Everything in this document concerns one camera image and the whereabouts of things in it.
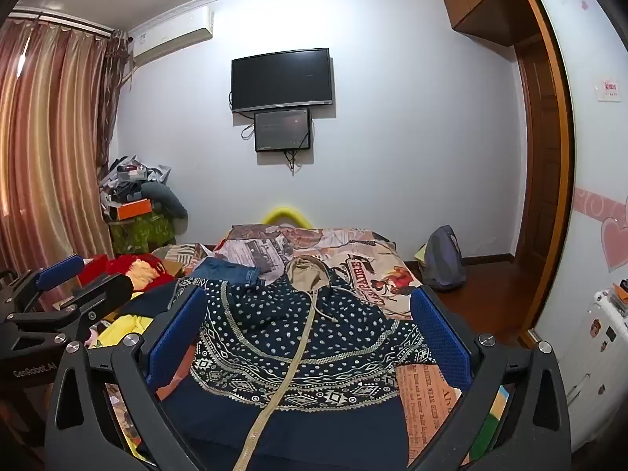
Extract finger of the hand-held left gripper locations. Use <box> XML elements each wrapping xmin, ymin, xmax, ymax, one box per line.
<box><xmin>0</xmin><ymin>254</ymin><xmax>85</xmax><ymax>325</ymax></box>
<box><xmin>5</xmin><ymin>274</ymin><xmax>135</xmax><ymax>354</ymax></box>

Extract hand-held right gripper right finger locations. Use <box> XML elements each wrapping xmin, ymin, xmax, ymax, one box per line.
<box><xmin>407</xmin><ymin>285</ymin><xmax>573</xmax><ymax>471</ymax></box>

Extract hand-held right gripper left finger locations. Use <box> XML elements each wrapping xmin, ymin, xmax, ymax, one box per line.
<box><xmin>44</xmin><ymin>285</ymin><xmax>217</xmax><ymax>471</ymax></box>

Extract navy patterned hooded garment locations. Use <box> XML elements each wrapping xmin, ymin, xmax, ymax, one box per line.
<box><xmin>132</xmin><ymin>255</ymin><xmax>445</xmax><ymax>471</ymax></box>

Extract red garment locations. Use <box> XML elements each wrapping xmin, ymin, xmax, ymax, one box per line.
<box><xmin>78</xmin><ymin>254</ymin><xmax>176</xmax><ymax>296</ymax></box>

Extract yellow garment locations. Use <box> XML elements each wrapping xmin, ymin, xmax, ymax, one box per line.
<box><xmin>97</xmin><ymin>314</ymin><xmax>156</xmax><ymax>350</ymax></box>

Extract green patterned cloth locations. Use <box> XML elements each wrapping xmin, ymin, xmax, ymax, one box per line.
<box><xmin>109</xmin><ymin>213</ymin><xmax>178</xmax><ymax>256</ymax></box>

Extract grey backpack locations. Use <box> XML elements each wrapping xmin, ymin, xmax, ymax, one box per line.
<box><xmin>422</xmin><ymin>225</ymin><xmax>467</xmax><ymax>292</ymax></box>

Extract blue jeans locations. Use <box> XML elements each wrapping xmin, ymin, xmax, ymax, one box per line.
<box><xmin>189</xmin><ymin>256</ymin><xmax>263</xmax><ymax>289</ymax></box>

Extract orange box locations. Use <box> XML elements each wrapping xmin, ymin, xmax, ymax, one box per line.
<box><xmin>117</xmin><ymin>199</ymin><xmax>153</xmax><ymax>221</ymax></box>

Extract green yellow sheet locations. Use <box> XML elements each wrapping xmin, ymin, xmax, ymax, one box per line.
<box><xmin>470</xmin><ymin>387</ymin><xmax>512</xmax><ymax>463</ymax></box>

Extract printed bed cover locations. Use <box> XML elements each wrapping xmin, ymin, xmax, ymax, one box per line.
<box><xmin>162</xmin><ymin>223</ymin><xmax>491</xmax><ymax>471</ymax></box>

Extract grey pillow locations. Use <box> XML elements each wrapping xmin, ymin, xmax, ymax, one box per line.
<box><xmin>142</xmin><ymin>183</ymin><xmax>189</xmax><ymax>219</ymax></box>

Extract pile of clutter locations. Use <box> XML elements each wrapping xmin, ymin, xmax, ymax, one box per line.
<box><xmin>99</xmin><ymin>154</ymin><xmax>172</xmax><ymax>221</ymax></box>

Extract striped brown curtain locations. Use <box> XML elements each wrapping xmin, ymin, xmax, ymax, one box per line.
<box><xmin>0</xmin><ymin>7</ymin><xmax>132</xmax><ymax>276</ymax></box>

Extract white appliance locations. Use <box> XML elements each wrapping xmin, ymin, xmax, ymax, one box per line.
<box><xmin>562</xmin><ymin>279</ymin><xmax>628</xmax><ymax>452</ymax></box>

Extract wooden door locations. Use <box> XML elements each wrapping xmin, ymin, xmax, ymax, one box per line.
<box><xmin>513</xmin><ymin>0</ymin><xmax>576</xmax><ymax>350</ymax></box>

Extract white air conditioner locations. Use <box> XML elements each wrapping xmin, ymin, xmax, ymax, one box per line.
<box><xmin>128</xmin><ymin>7</ymin><xmax>215</xmax><ymax>68</ymax></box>

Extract wooden overhead cabinet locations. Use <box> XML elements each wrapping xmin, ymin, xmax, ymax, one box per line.
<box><xmin>440</xmin><ymin>0</ymin><xmax>537</xmax><ymax>49</ymax></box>

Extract yellow ring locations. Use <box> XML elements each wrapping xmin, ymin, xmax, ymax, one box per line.
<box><xmin>261</xmin><ymin>204</ymin><xmax>315</xmax><ymax>229</ymax></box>

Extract pink heart wall sticker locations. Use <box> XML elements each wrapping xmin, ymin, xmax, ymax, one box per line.
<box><xmin>574</xmin><ymin>186</ymin><xmax>628</xmax><ymax>274</ymax></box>

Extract small black wall monitor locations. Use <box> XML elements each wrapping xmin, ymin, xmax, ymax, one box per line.
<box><xmin>254</xmin><ymin>108</ymin><xmax>314</xmax><ymax>153</ymax></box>

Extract black wall television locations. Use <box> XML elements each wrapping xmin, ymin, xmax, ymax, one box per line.
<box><xmin>231</xmin><ymin>48</ymin><xmax>336</xmax><ymax>115</ymax></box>

